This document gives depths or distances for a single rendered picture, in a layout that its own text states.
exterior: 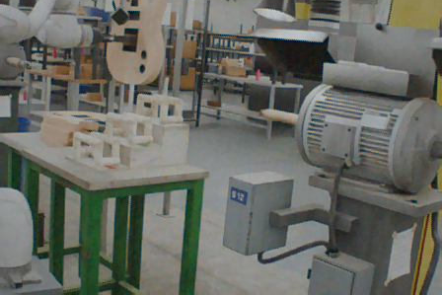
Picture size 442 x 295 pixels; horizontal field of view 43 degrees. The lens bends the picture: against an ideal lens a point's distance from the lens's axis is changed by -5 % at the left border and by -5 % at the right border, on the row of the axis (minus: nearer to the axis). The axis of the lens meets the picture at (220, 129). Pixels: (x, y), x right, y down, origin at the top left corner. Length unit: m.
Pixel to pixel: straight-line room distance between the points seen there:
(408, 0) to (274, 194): 1.36
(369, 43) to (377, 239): 0.58
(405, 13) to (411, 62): 0.97
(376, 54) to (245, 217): 0.62
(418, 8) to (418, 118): 1.17
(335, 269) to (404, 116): 0.43
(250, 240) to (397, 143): 0.45
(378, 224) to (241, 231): 0.36
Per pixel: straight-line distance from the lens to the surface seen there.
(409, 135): 1.49
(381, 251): 1.58
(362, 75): 1.61
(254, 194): 1.50
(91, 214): 2.18
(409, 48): 1.70
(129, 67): 2.45
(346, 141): 1.56
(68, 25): 2.24
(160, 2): 2.34
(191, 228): 2.50
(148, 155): 2.42
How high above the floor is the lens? 1.46
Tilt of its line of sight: 8 degrees down
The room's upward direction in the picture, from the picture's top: 5 degrees clockwise
